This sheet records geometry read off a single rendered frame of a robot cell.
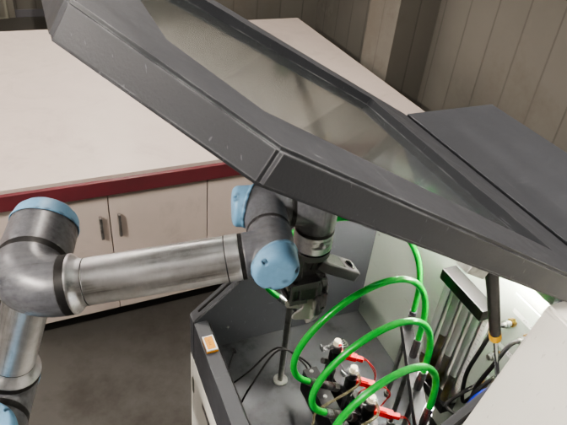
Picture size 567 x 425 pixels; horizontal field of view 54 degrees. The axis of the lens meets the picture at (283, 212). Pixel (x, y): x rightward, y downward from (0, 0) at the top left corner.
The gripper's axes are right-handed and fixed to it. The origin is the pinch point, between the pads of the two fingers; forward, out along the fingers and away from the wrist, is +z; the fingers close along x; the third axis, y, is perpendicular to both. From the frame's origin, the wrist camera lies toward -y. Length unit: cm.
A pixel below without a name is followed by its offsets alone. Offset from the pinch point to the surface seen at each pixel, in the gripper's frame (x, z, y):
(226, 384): -9.6, 28.7, 14.8
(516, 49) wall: -135, 1, -178
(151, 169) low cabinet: -130, 40, 9
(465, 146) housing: -17, -26, -45
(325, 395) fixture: 3.3, 25.5, -5.7
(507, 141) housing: -16, -26, -58
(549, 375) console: 41, -23, -17
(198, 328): -29.2, 28.7, 16.4
